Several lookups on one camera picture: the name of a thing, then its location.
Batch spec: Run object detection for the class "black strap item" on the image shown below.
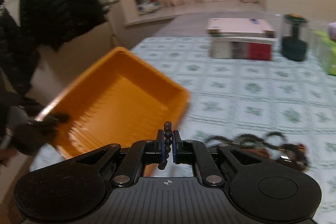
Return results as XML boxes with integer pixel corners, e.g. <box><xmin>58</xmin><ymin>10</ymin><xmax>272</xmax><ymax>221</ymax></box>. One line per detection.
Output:
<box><xmin>276</xmin><ymin>143</ymin><xmax>309</xmax><ymax>172</ymax></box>

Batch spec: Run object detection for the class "thick red white book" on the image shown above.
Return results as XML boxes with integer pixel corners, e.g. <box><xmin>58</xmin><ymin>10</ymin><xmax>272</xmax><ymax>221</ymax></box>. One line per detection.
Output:
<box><xmin>209</xmin><ymin>36</ymin><xmax>276</xmax><ymax>61</ymax></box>

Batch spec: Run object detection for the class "brown wooden bead bracelet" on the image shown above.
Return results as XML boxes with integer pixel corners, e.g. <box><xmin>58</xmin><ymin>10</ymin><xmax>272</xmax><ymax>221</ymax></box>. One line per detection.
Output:
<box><xmin>158</xmin><ymin>121</ymin><xmax>173</xmax><ymax>171</ymax></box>

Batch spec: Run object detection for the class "green floral tablecloth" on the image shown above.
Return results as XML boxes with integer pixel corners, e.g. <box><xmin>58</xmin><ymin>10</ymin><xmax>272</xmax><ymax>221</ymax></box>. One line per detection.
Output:
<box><xmin>28</xmin><ymin>38</ymin><xmax>335</xmax><ymax>223</ymax></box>

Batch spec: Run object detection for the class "dark green bead necklace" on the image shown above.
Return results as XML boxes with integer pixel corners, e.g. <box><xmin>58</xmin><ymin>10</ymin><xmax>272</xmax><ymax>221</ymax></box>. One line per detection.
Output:
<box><xmin>204</xmin><ymin>131</ymin><xmax>289</xmax><ymax>159</ymax></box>

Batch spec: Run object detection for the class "dark green lamp base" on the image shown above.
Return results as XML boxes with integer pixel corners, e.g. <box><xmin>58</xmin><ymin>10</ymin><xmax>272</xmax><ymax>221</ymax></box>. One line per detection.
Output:
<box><xmin>281</xmin><ymin>14</ymin><xmax>308</xmax><ymax>62</ymax></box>

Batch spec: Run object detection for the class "plastic bag on ledge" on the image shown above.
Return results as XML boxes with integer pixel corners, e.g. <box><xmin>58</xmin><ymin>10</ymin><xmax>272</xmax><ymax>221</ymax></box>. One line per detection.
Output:
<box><xmin>137</xmin><ymin>1</ymin><xmax>162</xmax><ymax>15</ymax></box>

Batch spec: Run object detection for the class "green tissue pack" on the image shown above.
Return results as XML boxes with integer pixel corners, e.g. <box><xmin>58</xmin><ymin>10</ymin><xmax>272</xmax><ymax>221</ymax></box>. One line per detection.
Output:
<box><xmin>311</xmin><ymin>30</ymin><xmax>335</xmax><ymax>76</ymax></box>

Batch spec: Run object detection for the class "pink top book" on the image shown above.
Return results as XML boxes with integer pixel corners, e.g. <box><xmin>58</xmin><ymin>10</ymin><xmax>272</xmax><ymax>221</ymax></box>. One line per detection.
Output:
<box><xmin>207</xmin><ymin>18</ymin><xmax>276</xmax><ymax>38</ymax></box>

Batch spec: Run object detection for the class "black puffer jacket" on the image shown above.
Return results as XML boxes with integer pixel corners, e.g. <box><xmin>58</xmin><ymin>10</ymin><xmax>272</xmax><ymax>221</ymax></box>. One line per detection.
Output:
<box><xmin>19</xmin><ymin>0</ymin><xmax>105</xmax><ymax>51</ymax></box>

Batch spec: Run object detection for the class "black jacket at left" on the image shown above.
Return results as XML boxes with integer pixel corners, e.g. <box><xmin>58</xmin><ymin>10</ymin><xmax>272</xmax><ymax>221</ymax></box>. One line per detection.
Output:
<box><xmin>1</xmin><ymin>0</ymin><xmax>42</xmax><ymax>117</ymax></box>

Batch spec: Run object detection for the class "orange plastic tray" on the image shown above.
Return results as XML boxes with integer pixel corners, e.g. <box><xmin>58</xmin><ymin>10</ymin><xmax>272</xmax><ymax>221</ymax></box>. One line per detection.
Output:
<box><xmin>35</xmin><ymin>47</ymin><xmax>192</xmax><ymax>177</ymax></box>

